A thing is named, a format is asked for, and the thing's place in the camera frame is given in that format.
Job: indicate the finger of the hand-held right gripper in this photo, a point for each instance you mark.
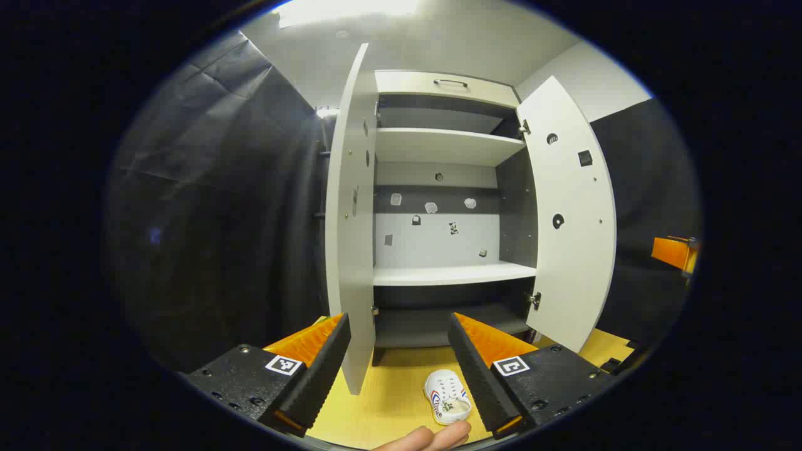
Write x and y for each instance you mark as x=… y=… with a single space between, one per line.
x=669 y=250

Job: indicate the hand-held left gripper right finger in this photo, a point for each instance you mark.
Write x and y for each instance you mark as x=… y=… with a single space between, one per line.
x=482 y=382

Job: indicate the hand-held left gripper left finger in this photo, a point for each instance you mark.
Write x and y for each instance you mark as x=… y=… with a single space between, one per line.
x=319 y=376

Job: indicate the white striped canvas shoe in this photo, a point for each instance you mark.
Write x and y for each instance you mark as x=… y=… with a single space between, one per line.
x=446 y=391

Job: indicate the white cabinet door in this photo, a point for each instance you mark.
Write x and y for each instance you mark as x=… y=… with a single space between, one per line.
x=351 y=250
x=573 y=263

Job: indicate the white shoe cabinet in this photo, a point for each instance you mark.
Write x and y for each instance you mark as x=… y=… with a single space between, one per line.
x=438 y=244

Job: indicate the white cabinet shelf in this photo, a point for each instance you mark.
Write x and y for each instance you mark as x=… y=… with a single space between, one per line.
x=451 y=274
x=438 y=147

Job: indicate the white cabinet drawer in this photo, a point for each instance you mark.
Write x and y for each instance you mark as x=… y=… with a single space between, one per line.
x=413 y=84

